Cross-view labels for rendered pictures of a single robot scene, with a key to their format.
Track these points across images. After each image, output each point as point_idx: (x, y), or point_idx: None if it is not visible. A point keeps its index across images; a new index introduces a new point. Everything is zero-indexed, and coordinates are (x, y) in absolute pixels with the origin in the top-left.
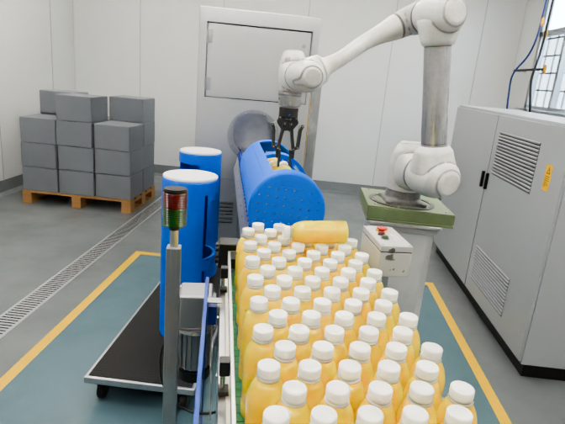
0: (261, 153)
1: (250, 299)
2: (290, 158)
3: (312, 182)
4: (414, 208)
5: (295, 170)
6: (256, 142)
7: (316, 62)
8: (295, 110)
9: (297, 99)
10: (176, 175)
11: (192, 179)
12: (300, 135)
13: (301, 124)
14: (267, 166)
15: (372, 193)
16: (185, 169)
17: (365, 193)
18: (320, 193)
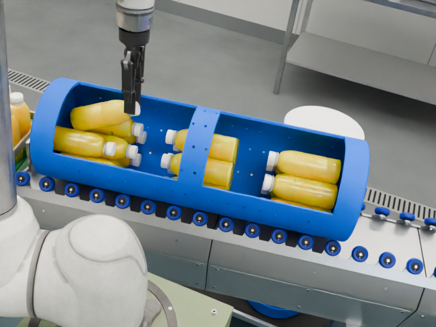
0: (226, 111)
1: None
2: (124, 99)
3: (36, 107)
4: (47, 324)
5: (65, 92)
6: (352, 137)
7: None
8: (119, 30)
9: (116, 13)
10: (314, 114)
11: (291, 122)
12: (121, 74)
13: (124, 59)
14: (121, 89)
15: (165, 294)
16: (360, 128)
17: (178, 288)
18: (31, 127)
